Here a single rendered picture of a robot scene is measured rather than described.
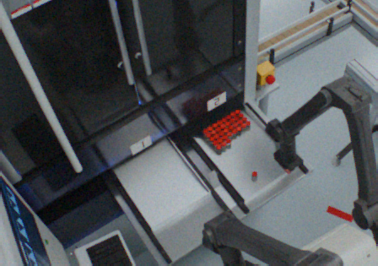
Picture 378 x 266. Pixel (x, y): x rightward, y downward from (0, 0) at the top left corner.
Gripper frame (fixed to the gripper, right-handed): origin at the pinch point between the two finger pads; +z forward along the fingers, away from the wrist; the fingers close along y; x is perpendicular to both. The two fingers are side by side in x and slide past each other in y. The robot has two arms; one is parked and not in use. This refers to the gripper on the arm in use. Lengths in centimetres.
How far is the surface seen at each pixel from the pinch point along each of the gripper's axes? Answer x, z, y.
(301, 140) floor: -58, 82, 62
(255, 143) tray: 1.5, -0.5, 19.2
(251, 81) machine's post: -9.8, -17.1, 33.8
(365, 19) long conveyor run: -83, -8, 40
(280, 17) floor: -117, 66, 152
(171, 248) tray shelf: 53, 2, 2
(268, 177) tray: 6.6, 2.3, 4.4
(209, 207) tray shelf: 31.9, 1.5, 7.6
